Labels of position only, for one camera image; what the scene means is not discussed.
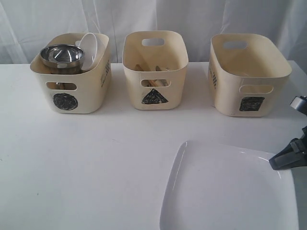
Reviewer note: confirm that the steel table knife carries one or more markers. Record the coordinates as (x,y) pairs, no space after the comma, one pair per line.
(159,69)

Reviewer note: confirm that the wooden chopstick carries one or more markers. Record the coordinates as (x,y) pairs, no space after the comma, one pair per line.
(138,68)
(153,83)

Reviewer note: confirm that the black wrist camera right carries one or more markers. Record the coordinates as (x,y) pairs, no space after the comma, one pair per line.
(299,103)

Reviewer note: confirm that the small steel cup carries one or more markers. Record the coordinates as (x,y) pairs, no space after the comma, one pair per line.
(60,84)

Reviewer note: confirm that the cream bin with triangle mark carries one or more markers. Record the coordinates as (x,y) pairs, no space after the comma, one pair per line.
(149,49)

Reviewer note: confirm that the cream bin with square mark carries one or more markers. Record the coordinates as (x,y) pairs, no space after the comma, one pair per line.
(246,74)

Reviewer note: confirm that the white ceramic bowl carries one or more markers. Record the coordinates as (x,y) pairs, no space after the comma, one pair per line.
(89,45)

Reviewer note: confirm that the white curtain backdrop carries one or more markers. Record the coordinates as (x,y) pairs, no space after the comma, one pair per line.
(28,25)

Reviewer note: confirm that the white square plate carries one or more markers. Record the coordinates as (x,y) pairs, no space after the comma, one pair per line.
(220,187)

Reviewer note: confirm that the steel mug with handle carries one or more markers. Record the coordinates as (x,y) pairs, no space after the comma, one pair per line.
(65,70)

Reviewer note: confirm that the stainless steel bowl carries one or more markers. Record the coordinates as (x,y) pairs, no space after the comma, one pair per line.
(62,56)

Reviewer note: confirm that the cream bin with circle mark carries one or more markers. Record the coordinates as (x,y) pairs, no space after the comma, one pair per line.
(83,93)

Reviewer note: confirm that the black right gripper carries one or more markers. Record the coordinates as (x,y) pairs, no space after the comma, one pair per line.
(293,155)

